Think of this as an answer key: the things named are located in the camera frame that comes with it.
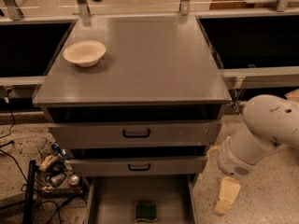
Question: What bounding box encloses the grey middle drawer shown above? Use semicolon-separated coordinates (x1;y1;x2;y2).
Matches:
69;156;207;176

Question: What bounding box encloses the metal frame rail right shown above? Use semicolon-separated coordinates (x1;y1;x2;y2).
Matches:
220;66;299;90

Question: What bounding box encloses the metal frame rail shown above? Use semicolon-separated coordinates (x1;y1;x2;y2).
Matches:
220;66;299;90
0;76;46;87

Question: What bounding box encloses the grey open bottom drawer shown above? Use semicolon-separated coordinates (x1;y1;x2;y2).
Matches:
84;175;199;224

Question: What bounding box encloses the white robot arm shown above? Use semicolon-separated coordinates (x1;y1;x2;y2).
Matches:
215;94;299;215

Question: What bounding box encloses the grey top drawer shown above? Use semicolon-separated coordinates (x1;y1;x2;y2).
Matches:
49;120;221;149

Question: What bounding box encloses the metal upright post far left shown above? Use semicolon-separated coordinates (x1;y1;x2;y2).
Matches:
3;0;23;21

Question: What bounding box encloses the metal frame rail left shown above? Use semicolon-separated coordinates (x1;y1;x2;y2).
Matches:
0;76;46;87

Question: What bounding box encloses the white paper bowl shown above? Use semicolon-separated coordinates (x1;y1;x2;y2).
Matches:
64;40;107;67

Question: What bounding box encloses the black top drawer handle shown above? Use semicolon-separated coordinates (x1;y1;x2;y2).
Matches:
122;129;151;138

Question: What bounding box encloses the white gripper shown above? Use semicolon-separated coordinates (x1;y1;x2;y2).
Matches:
215;136;256;215

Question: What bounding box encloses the black stand post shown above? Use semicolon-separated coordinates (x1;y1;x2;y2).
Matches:
22;160;36;224

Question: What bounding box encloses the wire basket with clutter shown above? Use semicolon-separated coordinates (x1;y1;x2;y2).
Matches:
36;137;84;198

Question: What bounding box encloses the grey cabinet with counter top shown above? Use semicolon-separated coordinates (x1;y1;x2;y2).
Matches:
32;14;233;179

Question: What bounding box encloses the black middle drawer handle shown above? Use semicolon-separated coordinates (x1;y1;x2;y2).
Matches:
128;163;151;172

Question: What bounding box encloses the black floor cable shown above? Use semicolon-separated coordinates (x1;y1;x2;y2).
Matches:
0;109;88;224

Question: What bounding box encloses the black drawer handle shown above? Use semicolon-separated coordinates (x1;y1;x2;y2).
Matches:
122;129;151;138
128;163;151;172

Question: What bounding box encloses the green yellow sponge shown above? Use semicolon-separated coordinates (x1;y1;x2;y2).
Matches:
135;202;157;222

